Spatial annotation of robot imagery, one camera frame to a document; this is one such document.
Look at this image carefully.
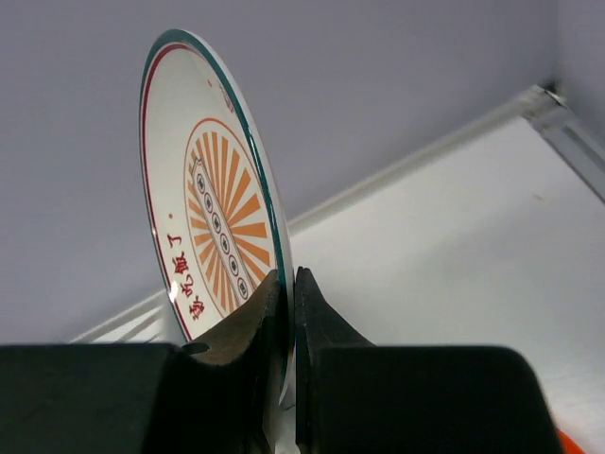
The white plate with orange sunburst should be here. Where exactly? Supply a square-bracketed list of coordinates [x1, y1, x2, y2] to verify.
[138, 28, 300, 408]

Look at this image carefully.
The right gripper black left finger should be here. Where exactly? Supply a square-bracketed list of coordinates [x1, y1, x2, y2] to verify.
[1, 271, 280, 453]

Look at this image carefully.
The orange round plate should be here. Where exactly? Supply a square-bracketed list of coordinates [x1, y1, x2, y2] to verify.
[557, 430, 585, 454]

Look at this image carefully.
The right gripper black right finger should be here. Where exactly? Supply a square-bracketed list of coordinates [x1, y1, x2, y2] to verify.
[294, 268, 562, 453]

